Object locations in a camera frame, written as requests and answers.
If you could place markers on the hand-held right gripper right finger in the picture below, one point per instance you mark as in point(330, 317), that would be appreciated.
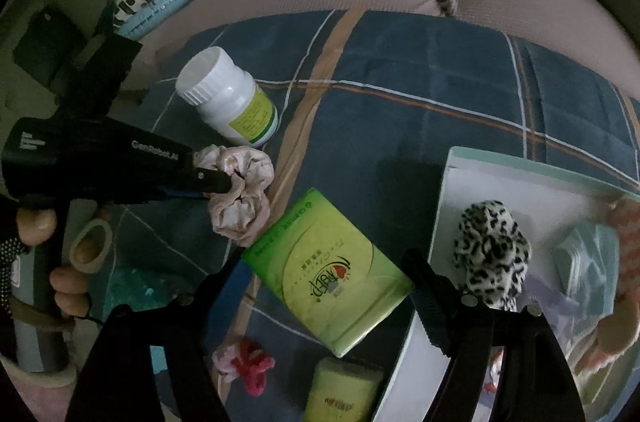
point(432, 312)

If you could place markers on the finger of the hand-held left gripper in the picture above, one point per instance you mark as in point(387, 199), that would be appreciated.
point(215, 182)

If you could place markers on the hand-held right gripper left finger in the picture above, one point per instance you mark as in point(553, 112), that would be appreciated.
point(225, 297)

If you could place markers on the pale pink scrunchie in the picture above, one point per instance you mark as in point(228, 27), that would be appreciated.
point(245, 212)

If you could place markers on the leopard print scrunchie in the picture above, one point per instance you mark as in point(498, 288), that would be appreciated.
point(490, 242)

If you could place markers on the large green tissue pack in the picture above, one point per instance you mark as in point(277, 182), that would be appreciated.
point(325, 272)

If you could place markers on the white box with teal rim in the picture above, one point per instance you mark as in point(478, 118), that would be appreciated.
point(480, 182)

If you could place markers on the light blue cloth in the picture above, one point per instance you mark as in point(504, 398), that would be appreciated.
point(590, 262)

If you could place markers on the person's left hand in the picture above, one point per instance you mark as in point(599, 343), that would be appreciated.
point(70, 289)

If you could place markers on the red and pink scrunchie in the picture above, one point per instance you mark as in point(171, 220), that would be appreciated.
point(245, 362)

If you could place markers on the beige tape roll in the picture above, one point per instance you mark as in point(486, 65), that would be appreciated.
point(103, 233)

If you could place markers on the white plastic bottle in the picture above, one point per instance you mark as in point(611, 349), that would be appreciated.
point(225, 97)

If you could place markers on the teal cloth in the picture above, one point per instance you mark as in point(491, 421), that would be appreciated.
point(135, 284)

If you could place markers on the small green tissue pack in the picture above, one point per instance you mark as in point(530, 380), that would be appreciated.
point(340, 394)

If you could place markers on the blue plaid blanket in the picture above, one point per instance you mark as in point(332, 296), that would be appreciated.
point(400, 67)

